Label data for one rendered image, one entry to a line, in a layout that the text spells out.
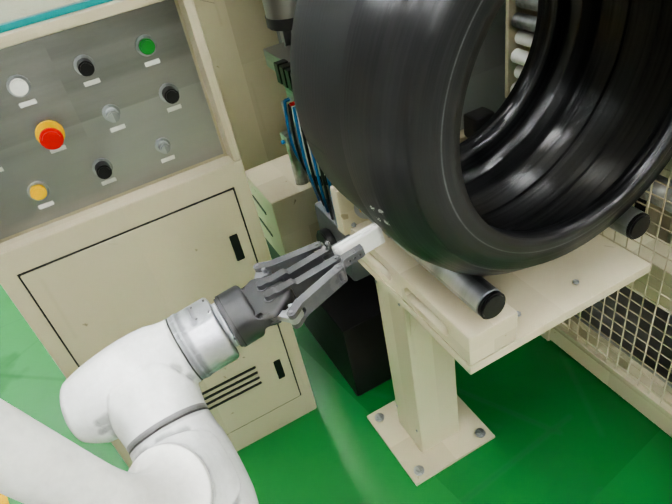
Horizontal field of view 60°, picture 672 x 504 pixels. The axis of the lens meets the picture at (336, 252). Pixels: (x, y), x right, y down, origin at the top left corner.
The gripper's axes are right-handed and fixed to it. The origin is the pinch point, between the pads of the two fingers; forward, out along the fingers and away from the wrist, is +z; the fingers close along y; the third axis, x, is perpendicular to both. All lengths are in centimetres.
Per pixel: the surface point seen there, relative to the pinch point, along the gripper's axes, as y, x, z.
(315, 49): 4.8, -24.6, 4.4
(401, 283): 6.6, 17.8, 6.9
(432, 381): 26, 75, 15
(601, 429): 5, 109, 51
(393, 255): 11.5, 16.1, 8.9
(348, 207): 23.4, 11.5, 8.1
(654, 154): -11.5, 3.8, 40.9
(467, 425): 26, 104, 21
